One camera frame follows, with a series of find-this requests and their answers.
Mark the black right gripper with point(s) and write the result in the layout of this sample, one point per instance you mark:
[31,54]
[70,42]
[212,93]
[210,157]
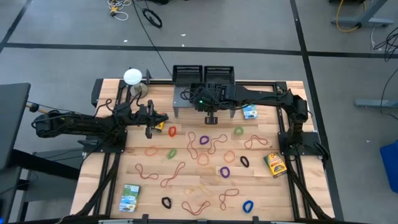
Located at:
[214,96]

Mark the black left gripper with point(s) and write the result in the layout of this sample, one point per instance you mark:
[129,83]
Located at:
[140,116]

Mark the red coil wristband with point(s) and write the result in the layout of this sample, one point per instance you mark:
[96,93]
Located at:
[169,132]

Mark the purple coil wristband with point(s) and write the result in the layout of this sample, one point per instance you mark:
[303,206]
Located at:
[221,172]
[201,140]

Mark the red rubber band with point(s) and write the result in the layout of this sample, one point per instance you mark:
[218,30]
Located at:
[173,174]
[195,214]
[245,145]
[136,168]
[238,191]
[190,147]
[211,153]

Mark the orange rubber band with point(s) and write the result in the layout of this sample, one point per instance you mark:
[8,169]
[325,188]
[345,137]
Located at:
[145,151]
[198,159]
[224,156]

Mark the green coil wristband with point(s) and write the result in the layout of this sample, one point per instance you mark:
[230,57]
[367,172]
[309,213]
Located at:
[235,130]
[175,150]

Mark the black coil wristband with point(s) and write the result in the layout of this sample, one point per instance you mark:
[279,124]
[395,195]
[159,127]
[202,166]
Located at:
[162,201]
[247,165]

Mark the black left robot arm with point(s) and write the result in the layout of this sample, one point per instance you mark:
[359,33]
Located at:
[87,124]

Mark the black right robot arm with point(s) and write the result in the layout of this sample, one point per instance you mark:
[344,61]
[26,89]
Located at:
[264,95]

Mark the black side desk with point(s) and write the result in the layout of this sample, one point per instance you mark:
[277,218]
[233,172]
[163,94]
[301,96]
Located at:
[12,124]

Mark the grey desk foot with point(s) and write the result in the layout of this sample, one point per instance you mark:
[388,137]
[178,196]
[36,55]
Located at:
[376,103]

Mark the grey desk leg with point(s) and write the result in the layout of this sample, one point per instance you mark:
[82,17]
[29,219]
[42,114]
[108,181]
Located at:
[373,22]

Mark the grey metal riser shelf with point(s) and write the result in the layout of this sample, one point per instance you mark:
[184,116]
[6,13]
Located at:
[181,99]

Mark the white dome table lamp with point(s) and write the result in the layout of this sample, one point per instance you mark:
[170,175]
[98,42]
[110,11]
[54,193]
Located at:
[133,76]

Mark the blue coil wristband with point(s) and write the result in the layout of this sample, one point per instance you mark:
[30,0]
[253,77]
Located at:
[244,207]

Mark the yellow rod with black knob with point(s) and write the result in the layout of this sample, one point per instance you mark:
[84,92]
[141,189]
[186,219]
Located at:
[33,108]

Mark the blue plastic bin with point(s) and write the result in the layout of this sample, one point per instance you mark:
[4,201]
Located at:
[391,168]

